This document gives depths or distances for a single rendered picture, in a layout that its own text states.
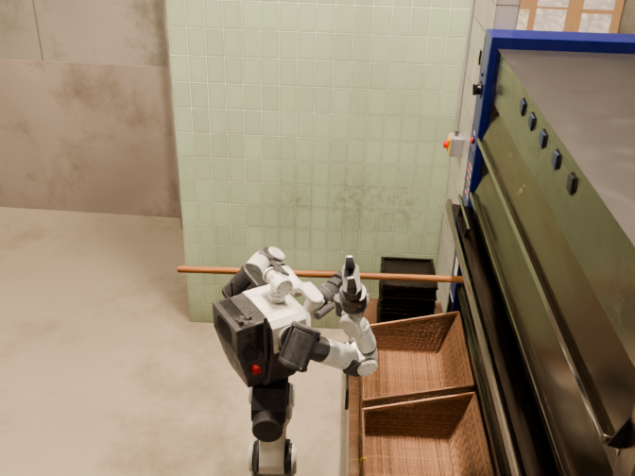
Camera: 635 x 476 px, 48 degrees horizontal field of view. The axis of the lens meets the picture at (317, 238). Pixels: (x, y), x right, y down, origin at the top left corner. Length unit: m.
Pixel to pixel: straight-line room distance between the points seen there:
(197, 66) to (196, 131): 0.38
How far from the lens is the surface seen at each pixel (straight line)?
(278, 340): 2.50
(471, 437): 3.05
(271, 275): 2.52
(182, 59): 4.11
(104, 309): 5.12
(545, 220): 2.35
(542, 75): 2.86
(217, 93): 4.12
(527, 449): 2.11
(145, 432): 4.14
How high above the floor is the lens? 2.85
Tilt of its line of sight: 29 degrees down
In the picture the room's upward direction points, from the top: 2 degrees clockwise
